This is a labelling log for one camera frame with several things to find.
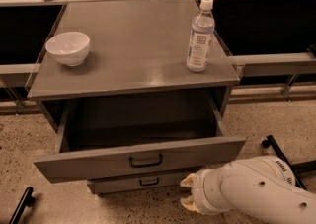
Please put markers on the black top drawer handle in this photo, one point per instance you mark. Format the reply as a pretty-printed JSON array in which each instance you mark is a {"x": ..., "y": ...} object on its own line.
[{"x": 146, "y": 163}]

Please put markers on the black base leg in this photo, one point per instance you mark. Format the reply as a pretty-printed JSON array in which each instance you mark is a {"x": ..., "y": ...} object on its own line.
[
  {"x": 27, "y": 200},
  {"x": 297, "y": 169}
]

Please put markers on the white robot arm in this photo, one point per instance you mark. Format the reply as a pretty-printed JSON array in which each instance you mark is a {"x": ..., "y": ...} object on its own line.
[{"x": 261, "y": 187}]

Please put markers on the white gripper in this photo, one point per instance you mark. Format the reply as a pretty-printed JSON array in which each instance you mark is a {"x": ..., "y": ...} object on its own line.
[{"x": 199, "y": 190}]

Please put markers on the grey drawer cabinet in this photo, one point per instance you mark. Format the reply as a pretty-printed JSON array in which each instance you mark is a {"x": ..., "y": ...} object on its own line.
[{"x": 136, "y": 46}]

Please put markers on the white ceramic bowl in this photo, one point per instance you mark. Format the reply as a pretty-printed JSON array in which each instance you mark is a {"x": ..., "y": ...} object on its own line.
[{"x": 70, "y": 48}]

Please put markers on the clear plastic water bottle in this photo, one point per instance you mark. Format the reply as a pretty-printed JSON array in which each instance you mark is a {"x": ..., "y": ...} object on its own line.
[{"x": 201, "y": 35}]

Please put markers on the grey lower drawer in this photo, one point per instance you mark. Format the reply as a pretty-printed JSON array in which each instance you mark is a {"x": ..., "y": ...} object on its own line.
[{"x": 128, "y": 183}]

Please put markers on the black right base leg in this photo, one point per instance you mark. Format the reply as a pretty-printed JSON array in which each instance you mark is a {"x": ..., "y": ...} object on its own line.
[{"x": 297, "y": 169}]

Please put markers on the black drawer handle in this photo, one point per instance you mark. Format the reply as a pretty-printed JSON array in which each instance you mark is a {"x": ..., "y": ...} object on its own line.
[
  {"x": 146, "y": 163},
  {"x": 148, "y": 183}
]

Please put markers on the black lower drawer handle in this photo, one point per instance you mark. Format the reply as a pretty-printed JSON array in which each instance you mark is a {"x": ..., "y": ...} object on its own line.
[{"x": 148, "y": 183}]

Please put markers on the grey drawer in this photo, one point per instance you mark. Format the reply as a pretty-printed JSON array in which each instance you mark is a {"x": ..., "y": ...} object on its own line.
[
  {"x": 108, "y": 137},
  {"x": 128, "y": 183}
]

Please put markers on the black left base leg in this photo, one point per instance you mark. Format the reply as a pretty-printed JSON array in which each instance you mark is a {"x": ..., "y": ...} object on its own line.
[{"x": 27, "y": 200}]

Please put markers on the grey top drawer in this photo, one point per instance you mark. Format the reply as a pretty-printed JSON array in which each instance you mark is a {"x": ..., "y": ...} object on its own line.
[{"x": 108, "y": 137}]

